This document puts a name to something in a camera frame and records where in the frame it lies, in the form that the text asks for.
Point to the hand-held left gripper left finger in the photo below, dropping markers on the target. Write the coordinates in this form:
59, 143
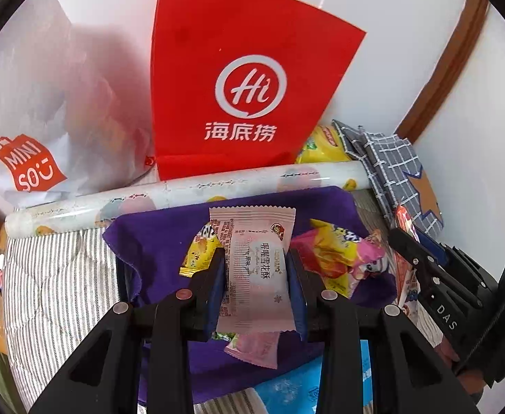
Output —
218, 293

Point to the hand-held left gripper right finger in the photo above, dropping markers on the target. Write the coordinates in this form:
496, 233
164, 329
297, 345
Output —
297, 297

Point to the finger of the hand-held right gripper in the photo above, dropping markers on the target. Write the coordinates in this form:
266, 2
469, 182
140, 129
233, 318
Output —
407, 246
463, 265

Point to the red snack packet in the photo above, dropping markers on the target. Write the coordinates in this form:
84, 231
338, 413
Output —
404, 220

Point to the pink snowflake snack packet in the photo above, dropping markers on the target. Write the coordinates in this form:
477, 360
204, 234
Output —
256, 267

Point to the yellow pink snack packet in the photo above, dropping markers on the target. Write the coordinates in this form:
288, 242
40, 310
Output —
334, 250

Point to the pink strawberry snack packet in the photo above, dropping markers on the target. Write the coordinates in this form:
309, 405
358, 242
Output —
256, 349

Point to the person's right hand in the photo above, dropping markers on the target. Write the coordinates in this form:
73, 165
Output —
472, 381

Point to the purple towel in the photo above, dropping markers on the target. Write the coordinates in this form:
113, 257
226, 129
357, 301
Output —
157, 241

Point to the blue checked cloth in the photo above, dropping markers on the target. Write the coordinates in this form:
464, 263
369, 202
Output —
386, 159

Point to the blue tissue box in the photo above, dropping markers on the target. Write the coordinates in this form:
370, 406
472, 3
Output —
287, 392

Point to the yellow snack bag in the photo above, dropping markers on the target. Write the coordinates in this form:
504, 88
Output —
321, 149

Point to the striped mattress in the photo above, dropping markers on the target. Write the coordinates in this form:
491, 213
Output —
62, 310

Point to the printed wrapping paper roll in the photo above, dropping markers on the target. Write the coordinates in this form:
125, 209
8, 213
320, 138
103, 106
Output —
84, 211

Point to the red paper bag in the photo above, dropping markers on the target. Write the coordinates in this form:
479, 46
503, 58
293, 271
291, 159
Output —
235, 39

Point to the white plastic shopping bag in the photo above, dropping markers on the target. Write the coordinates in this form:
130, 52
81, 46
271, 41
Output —
41, 95

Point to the wooden door frame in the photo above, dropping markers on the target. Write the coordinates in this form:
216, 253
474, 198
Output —
451, 64

